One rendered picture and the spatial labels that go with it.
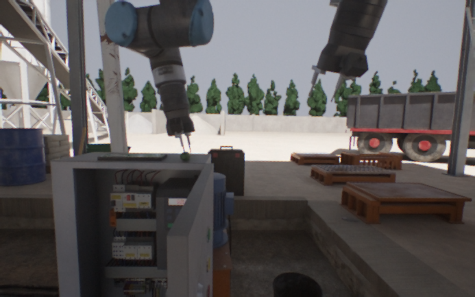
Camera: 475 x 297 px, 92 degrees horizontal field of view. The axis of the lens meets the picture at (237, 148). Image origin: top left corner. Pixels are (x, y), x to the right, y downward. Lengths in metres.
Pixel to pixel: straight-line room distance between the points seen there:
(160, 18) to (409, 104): 8.41
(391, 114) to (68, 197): 8.46
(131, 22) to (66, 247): 0.60
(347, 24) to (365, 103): 8.23
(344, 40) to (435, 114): 8.28
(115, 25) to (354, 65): 0.49
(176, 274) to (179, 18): 0.45
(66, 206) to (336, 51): 0.73
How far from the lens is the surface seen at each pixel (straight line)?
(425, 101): 8.77
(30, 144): 4.86
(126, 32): 0.59
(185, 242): 0.24
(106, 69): 1.36
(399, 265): 2.24
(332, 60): 0.47
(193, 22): 0.53
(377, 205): 2.87
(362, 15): 0.47
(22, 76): 13.45
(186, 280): 0.26
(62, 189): 0.77
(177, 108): 0.66
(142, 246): 0.84
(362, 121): 8.65
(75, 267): 0.83
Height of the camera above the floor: 1.35
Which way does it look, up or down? 6 degrees down
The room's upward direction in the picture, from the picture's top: 1 degrees clockwise
